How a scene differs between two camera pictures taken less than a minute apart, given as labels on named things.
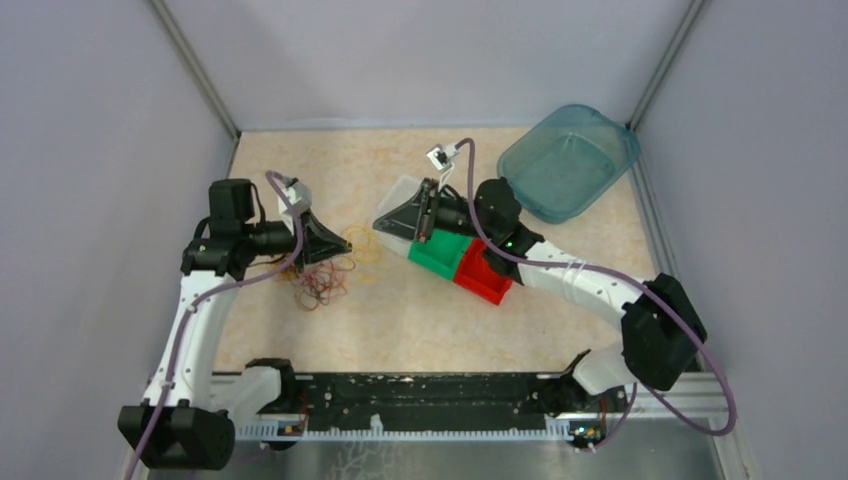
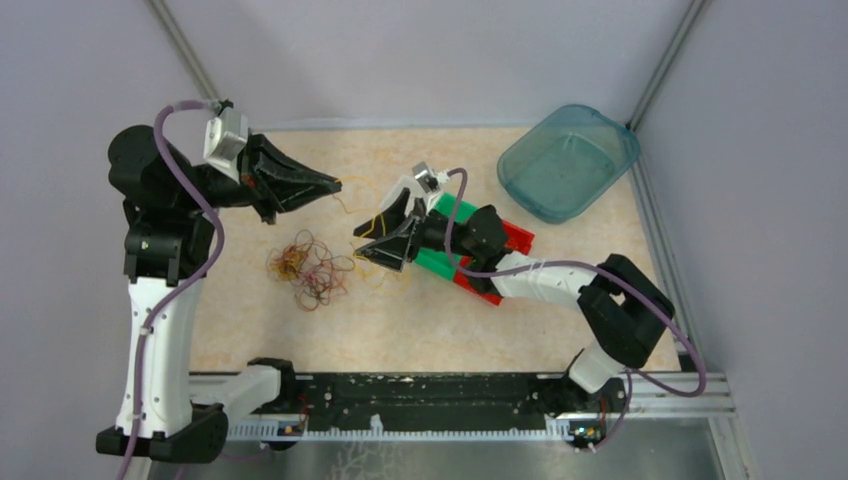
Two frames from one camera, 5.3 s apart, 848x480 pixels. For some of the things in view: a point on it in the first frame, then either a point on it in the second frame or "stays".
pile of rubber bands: [315, 282] stays
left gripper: [319, 243] -> [273, 181]
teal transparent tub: [567, 161] stays
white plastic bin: [404, 189] stays
